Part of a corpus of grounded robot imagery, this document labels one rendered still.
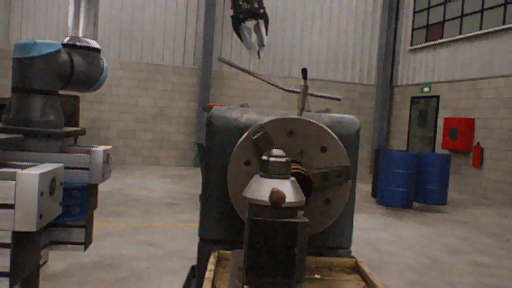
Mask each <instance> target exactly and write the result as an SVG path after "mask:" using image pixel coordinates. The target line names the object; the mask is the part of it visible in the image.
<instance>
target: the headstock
mask: <svg viewBox="0 0 512 288"><path fill-rule="evenodd" d="M279 116H297V112H292V111H280V110H269V109H258V108H236V107H224V106H214V108H212V111H211V112H210V113H209V114H208V113H206V119H205V128H206V131H205V141H204V145H203V160H204V163H203V174H202V184H201V196H200V217H199V228H198V236H199V237H200V239H202V240H216V241H229V242H242V243H244V235H245V223H246V222H245V221H244V220H243V219H242V218H241V216H240V215H239V213H238V212H237V211H236V208H235V207H234V205H233V204H232V200H231V198H230V195H229V192H228V176H227V168H228V164H229V161H230V159H231V155H232V152H233V151H234V149H235V146H236V144H237V143H238V142H239V140H240V139H241V137H242V136H244V134H245V133H246V132H248V130H249V129H250V128H252V127H253V126H255V125H256V124H259V123H260V122H262V121H264V120H268V119H271V118H274V117H279ZM302 117H304V118H308V119H310V120H314V121H316V122H317V123H319V124H322V125H324V127H326V128H328V130H330V131H331V132H332V133H333V134H334V135H335V136H336V137H337V138H338V140H340V143H341V144H342V145H343V146H344V149H345V151H346V152H347V155H348V159H349V162H350V165H351V166H348V171H349V180H351V181H352V184H351V189H350V193H349V196H348V200H347V202H346V204H345V206H344V208H343V210H342V211H341V212H340V215H339V216H337V218H336V220H334V221H333V222H332V224H330V225H328V227H327V228H324V230H322V231H320V232H318V233H316V234H314V235H312V236H308V246H307V247H317V248H351V245H352V235H353V224H354V213H355V202H356V180H357V169H358V158H359V148H360V121H359V120H358V119H357V118H356V117H355V116H348V115H337V114H326V113H314V112H303V115H302ZM342 142H343V143H342ZM231 145H232V146H231ZM224 201H225V202H224ZM346 213H347V214H346ZM224 220H225V221H224ZM216 232H217V233H216ZM228 232H229V233H228Z"/></svg>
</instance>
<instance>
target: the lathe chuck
mask: <svg viewBox="0 0 512 288"><path fill-rule="evenodd" d="M261 125H263V126H264V128H265V130H267V132H268V134H269V135H270V136H271V137H272V140H274V142H275V143H276V145H277V146H278V148H280V150H282V151H283V152H284V154H285V155H286V156H285V157H286V158H290V159H291V160H294V161H296V162H298V163H299V164H300V165H303V166H304V167H305V168H307V169H314V168H334V167H344V166H351V165H350V162H349V159H348V155H347V152H346V151H345V149H344V146H343V145H342V144H341V143H340V140H338V138H337V137H336V136H335V135H334V134H333V133H332V132H331V131H330V130H328V128H326V127H324V125H322V124H319V123H317V122H316V121H314V120H310V119H308V118H304V117H300V116H279V117H274V118H271V119H268V120H264V121H262V122H260V123H259V124H256V125H255V126H254V127H252V128H251V129H249V130H248V132H246V133H245V134H244V136H242V138H241V139H240V140H239V142H238V143H237V144H236V146H235V149H234V151H233V152H232V155H231V159H230V161H229V164H228V168H227V176H228V192H229V195H230V198H231V200H232V204H233V205H234V207H235V208H236V211H237V212H238V213H239V215H240V216H241V218H242V219H243V220H244V221H245V222H246V212H247V208H248V202H247V201H244V200H243V199H242V193H243V192H244V190H245V188H247V186H248V184H249V183H250V181H251V180H252V179H253V178H254V176H256V175H260V160H261V158H262V157H263V156H264V153H263V152H262V151H261V150H260V148H259V147H258V145H257V144H256V142H255V140H253V138H252V136H251V135H250V134H249V133H250V132H252V131H254V130H255V129H256V128H259V127H260V126H261ZM351 184H352V181H351V180H349V181H348V184H335V185H331V187H321V188H318V189H313V191H312V196H310V198H309V199H308V200H307V201H306V202H305V204H303V205H300V206H298V211H303V212H304V217H306V218H308V220H309V225H308V236H312V235H314V234H316V233H318V232H320V231H322V230H324V228H327V227H328V225H330V224H332V222H333V221H334V220H336V218H337V216H339V215H340V212H341V211H342V210H343V208H344V206H345V204H346V202H347V200H348V196H349V193H350V189H351Z"/></svg>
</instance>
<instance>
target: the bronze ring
mask: <svg viewBox="0 0 512 288"><path fill-rule="evenodd" d="M290 175H291V177H300V178H302V180H303V182H302V185H301V187H300V189H301V191H302V192H303V194H304V197H305V202H306V201H307V200H308V199H309V198H310V196H312V191H313V179H312V174H311V173H310V172H309V171H308V169H307V168H305V167H304V166H303V165H300V164H292V168H291V173H290Z"/></svg>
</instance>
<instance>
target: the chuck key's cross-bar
mask: <svg viewBox="0 0 512 288"><path fill-rule="evenodd" d="M217 60H219V61H220V62H222V63H224V64H228V65H229V66H231V67H232V68H236V69H238V70H240V71H241V72H244V73H246V74H248V75H250V76H253V77H255V78H256V79H258V80H262V81H264V82H265V83H267V84H271V85H272V86H274V87H276V88H279V89H280V90H283V91H284V92H291V93H296V94H300V89H295V88H287V87H285V86H283V85H281V84H278V83H276V82H275V81H273V80H269V79H268V78H266V77H264V76H261V75H259V74H257V73H256V72H252V71H251V70H249V69H247V68H244V67H242V66H240V65H239V64H235V63H233V62H232V61H230V60H227V59H224V58H223V57H221V56H218V58H217ZM308 96H314V97H318V98H323V99H328V100H336V101H341V100H342V97H341V96H332V95H327V94H323V93H318V92H308Z"/></svg>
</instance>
